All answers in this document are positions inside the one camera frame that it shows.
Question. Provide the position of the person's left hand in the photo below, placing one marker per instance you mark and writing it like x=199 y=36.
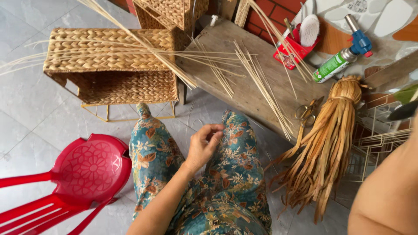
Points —
x=197 y=151

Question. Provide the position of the floral teal trousers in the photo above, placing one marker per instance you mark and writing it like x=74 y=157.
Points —
x=228 y=189

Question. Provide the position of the weathered wooden bench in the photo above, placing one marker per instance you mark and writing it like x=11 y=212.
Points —
x=241 y=88

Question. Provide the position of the bundle of thin reed sticks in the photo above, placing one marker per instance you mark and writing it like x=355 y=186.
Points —
x=264 y=91

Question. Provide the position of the spread of thin reed sticks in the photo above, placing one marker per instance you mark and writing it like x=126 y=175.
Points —
x=209 y=62

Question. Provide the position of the red plastic chair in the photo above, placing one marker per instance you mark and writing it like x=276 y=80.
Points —
x=88 y=169

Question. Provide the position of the large woven rectangular basket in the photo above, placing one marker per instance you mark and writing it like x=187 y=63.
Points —
x=107 y=86

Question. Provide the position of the metal scissors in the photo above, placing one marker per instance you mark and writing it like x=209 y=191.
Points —
x=307 y=112

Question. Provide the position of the long bundle of pale reeds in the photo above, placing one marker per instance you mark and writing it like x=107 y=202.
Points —
x=147 y=45

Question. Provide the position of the bundle of dried brown strips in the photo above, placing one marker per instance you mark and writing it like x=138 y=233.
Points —
x=326 y=147

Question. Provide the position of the small white plastic piece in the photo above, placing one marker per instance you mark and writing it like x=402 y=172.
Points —
x=214 y=20

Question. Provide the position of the red cardboard tool box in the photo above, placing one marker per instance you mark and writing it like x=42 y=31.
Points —
x=294 y=52

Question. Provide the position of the leaning bundle of reed strips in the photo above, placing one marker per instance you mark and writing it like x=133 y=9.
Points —
x=277 y=36

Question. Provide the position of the stack of woven baskets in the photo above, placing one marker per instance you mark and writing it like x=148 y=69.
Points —
x=169 y=13

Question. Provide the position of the green gas canister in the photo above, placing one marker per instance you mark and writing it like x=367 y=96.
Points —
x=331 y=67

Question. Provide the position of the white bristle brush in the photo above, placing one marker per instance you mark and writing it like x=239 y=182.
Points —
x=309 y=30

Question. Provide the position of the blue blow torch head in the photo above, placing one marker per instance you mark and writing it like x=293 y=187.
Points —
x=359 y=40

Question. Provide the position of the black dark object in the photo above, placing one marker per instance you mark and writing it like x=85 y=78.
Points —
x=405 y=111

